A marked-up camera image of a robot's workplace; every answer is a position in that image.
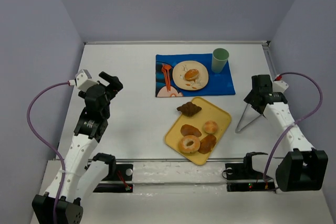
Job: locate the aluminium front rail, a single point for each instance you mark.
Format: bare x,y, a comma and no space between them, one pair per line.
143,160

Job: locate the brown oval bread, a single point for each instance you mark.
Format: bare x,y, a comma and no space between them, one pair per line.
187,129

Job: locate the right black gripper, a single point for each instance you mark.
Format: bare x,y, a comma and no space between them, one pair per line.
252,100

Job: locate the brown glazed pastry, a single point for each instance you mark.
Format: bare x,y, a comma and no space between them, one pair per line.
207,144

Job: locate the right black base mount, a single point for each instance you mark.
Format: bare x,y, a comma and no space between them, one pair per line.
242,179

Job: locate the light round bread roll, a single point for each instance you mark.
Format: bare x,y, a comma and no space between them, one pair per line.
210,127

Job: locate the blue patterned placemat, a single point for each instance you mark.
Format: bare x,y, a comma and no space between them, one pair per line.
218,84

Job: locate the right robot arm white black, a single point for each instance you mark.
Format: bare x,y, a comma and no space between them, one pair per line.
293,163

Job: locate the dark chocolate croissant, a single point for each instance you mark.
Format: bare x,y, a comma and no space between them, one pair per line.
189,109

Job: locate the sugared ring donut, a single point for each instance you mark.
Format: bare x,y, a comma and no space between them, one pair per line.
189,144

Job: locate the yellow plastic tray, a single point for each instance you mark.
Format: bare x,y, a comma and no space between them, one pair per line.
209,112

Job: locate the orange plastic fork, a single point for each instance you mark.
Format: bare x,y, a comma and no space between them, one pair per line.
166,71

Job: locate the green plastic cup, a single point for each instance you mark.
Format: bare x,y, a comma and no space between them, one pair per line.
219,59

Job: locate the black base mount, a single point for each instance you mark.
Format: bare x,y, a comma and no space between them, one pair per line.
118,182
242,179

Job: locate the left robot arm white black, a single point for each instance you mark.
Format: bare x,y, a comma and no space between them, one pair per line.
77,177

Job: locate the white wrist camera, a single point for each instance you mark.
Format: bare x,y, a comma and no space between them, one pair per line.
84,80
279,86

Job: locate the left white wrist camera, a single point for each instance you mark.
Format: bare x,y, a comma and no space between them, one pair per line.
84,80

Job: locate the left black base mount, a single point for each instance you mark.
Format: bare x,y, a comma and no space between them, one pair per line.
118,182

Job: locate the sesame glazed bun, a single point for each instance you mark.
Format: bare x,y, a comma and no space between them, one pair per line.
191,75

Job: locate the silver metal tongs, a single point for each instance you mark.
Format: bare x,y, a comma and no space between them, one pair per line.
248,118

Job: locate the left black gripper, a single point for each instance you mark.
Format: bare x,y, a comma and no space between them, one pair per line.
111,85

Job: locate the beige ceramic plate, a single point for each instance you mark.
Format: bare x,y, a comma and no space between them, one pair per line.
182,68

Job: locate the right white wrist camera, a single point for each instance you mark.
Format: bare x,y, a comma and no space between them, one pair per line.
279,86

